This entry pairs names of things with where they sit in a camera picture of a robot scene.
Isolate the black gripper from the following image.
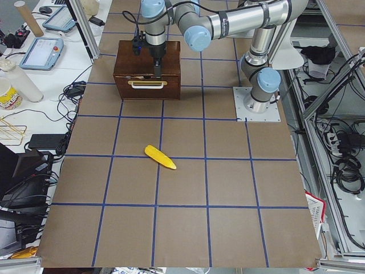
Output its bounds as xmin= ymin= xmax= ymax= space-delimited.
xmin=147 ymin=42 xmax=167 ymax=78

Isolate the wooden drawer with white handle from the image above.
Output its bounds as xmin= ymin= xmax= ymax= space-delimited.
xmin=114 ymin=76 xmax=181 ymax=100

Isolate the yellow corn cob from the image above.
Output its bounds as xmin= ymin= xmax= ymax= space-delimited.
xmin=144 ymin=144 xmax=177 ymax=170

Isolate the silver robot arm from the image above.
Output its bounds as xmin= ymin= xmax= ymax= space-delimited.
xmin=134 ymin=0 xmax=307 ymax=114

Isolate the dark wooden drawer cabinet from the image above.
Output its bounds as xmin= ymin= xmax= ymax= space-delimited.
xmin=113 ymin=40 xmax=181 ymax=88

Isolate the far blue teach pendant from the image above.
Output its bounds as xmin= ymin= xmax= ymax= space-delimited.
xmin=42 ymin=5 xmax=75 ymax=33

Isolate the blue teach pendant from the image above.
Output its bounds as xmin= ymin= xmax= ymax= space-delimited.
xmin=42 ymin=5 xmax=75 ymax=33
xmin=19 ymin=38 xmax=64 ymax=71

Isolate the near blue teach pendant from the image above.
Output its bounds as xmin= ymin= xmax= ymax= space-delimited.
xmin=19 ymin=38 xmax=64 ymax=71

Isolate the white plastic chair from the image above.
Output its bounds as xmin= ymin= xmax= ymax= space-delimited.
xmin=268 ymin=19 xmax=304 ymax=70

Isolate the black power adapter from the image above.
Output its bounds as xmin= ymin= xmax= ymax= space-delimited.
xmin=28 ymin=134 xmax=65 ymax=150

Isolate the white plastic bottle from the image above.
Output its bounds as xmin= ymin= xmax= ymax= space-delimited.
xmin=1 ymin=59 xmax=44 ymax=103

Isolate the yellow popcorn cup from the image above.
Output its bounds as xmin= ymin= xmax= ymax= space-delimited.
xmin=0 ymin=77 xmax=23 ymax=110

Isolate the cardboard tube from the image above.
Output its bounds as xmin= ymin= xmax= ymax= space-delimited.
xmin=14 ymin=1 xmax=44 ymax=37

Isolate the white plastic basket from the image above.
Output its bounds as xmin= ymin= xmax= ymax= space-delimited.
xmin=305 ymin=191 xmax=326 ymax=239

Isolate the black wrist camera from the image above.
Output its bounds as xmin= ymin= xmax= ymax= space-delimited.
xmin=132 ymin=31 xmax=147 ymax=56

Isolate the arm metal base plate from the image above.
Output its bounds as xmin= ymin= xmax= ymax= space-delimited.
xmin=233 ymin=87 xmax=281 ymax=123

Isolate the gold wire rack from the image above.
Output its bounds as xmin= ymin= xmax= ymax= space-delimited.
xmin=0 ymin=117 xmax=27 ymax=146

